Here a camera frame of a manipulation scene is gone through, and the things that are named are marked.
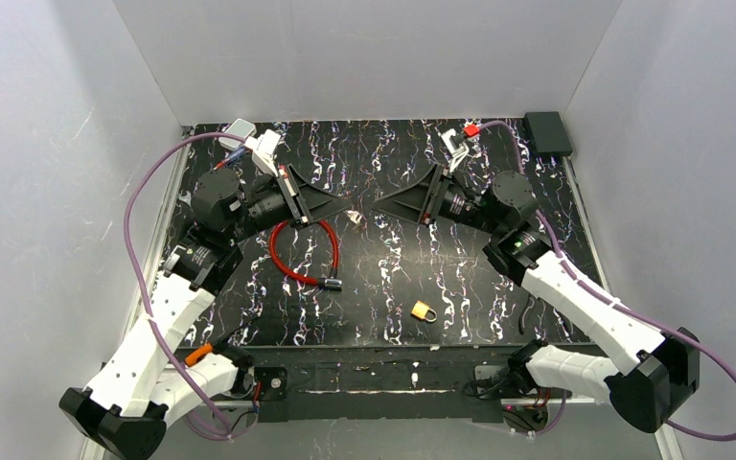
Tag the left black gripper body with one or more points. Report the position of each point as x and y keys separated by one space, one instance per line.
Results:
x=296 y=198

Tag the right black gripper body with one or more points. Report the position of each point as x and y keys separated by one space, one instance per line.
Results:
x=434 y=197

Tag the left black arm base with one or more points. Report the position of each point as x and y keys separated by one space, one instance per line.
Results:
x=273 y=382

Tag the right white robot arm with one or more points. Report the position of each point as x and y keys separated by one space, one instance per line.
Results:
x=645 y=374

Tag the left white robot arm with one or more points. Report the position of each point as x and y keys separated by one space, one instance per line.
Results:
x=144 y=388

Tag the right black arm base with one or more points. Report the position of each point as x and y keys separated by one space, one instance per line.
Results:
x=490 y=381

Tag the red blue screwdriver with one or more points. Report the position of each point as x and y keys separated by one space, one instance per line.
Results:
x=232 y=157

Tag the white rectangular box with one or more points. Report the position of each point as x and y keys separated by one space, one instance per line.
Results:
x=241 y=129

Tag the silver wrench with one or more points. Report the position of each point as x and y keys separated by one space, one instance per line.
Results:
x=185 y=197

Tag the black corner box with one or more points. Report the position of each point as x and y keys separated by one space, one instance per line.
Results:
x=547 y=134

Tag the brass padlock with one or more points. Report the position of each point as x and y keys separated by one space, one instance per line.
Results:
x=423 y=312

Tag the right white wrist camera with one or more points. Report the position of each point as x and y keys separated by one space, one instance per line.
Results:
x=456 y=142

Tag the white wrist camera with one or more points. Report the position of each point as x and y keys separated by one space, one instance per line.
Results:
x=456 y=142
x=263 y=151

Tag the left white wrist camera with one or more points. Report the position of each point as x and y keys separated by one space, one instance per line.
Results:
x=263 y=151

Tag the orange cable connector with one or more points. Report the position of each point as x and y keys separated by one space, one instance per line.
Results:
x=198 y=355

